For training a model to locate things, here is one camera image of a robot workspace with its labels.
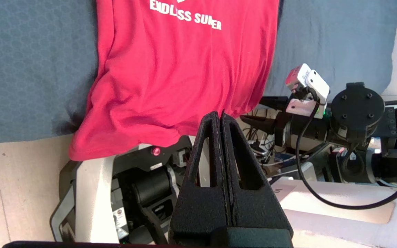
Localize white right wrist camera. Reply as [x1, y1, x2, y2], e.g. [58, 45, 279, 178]
[285, 63, 330, 119]

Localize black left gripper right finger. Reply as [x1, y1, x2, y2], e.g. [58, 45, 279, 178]
[220, 110, 293, 238]

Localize tangled thin base wires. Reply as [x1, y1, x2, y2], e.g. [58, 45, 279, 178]
[242, 126, 301, 169]

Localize red printed t-shirt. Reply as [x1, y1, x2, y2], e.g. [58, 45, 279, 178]
[69, 0, 280, 162]

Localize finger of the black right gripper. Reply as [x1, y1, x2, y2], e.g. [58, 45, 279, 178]
[240, 115, 277, 135]
[260, 96, 289, 111]

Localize white black robot base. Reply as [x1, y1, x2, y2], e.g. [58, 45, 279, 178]
[50, 134, 397, 248]

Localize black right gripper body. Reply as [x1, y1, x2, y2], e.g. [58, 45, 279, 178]
[274, 82, 397, 156]

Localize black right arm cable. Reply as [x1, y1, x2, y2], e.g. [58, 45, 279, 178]
[296, 88, 397, 210]

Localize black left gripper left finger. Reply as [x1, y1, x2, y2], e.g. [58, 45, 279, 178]
[169, 111, 232, 247]

